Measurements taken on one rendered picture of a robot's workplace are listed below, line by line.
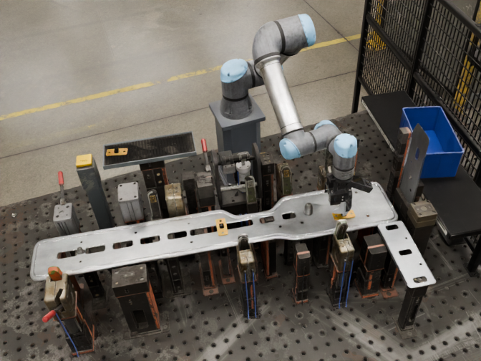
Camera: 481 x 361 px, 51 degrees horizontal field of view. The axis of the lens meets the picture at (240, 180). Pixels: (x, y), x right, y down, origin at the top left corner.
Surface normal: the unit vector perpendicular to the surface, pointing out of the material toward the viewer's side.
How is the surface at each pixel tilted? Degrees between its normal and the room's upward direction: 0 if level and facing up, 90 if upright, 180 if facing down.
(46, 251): 0
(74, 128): 0
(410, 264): 0
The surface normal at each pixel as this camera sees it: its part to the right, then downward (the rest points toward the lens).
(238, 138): 0.33, 0.64
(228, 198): -0.05, -0.73
